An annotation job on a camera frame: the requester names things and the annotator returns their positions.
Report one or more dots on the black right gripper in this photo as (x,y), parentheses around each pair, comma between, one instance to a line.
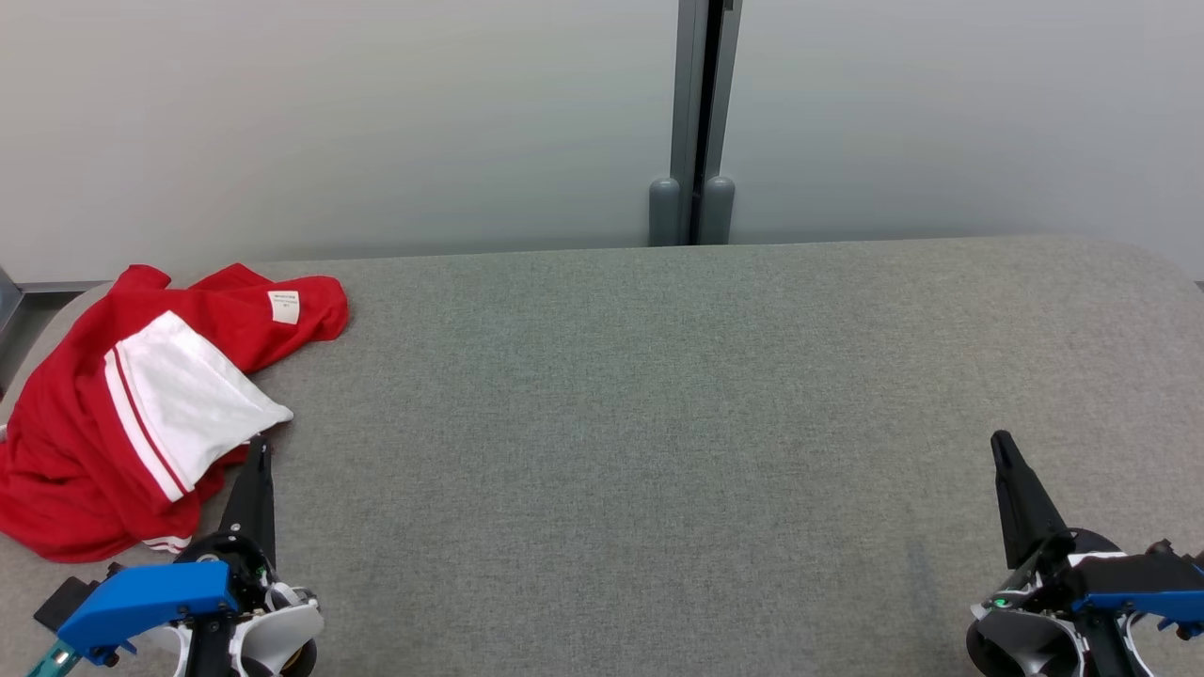
(1044,574)

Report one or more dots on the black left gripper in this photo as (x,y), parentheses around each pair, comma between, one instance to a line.
(249,574)

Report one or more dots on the red white striped jersey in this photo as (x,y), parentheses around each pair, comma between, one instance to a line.
(188,395)

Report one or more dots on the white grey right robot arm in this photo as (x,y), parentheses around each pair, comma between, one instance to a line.
(1025,649)

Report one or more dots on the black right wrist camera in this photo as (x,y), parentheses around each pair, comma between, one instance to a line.
(1138,569)

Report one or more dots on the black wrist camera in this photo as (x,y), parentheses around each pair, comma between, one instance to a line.
(66,602)
(1138,569)

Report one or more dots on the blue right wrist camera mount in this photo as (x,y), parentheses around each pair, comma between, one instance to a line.
(1148,604)

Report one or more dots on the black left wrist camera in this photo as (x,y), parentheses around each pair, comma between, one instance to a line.
(66,602)

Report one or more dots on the teal left camera connector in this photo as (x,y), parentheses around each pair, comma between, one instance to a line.
(52,663)

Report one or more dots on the grey partition base rail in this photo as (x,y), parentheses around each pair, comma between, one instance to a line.
(66,287)

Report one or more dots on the grey rounded post foot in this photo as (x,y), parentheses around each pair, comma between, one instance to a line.
(664,212)
(719,212)

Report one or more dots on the grey metal partition post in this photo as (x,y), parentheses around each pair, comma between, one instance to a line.
(689,94)

